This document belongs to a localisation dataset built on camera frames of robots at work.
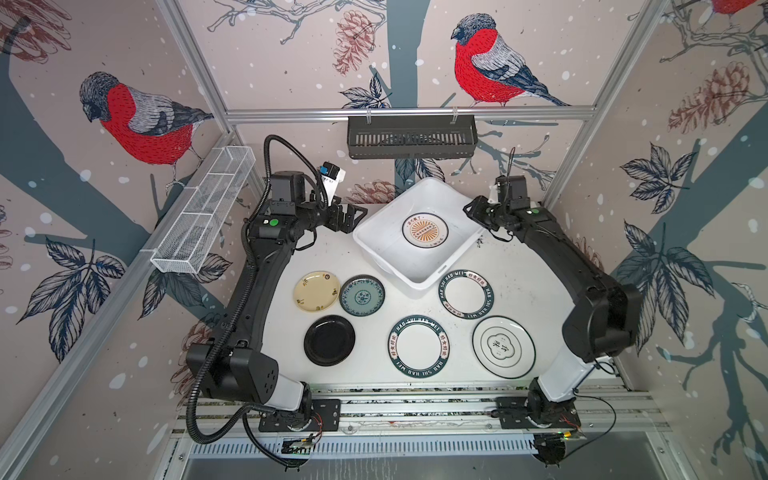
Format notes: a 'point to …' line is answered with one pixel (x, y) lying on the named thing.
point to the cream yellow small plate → (317, 290)
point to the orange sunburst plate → (425, 230)
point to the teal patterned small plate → (362, 295)
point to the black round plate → (329, 340)
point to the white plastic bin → (379, 232)
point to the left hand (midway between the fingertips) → (350, 203)
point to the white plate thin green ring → (503, 347)
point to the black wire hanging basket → (412, 138)
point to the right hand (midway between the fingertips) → (467, 212)
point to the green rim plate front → (419, 346)
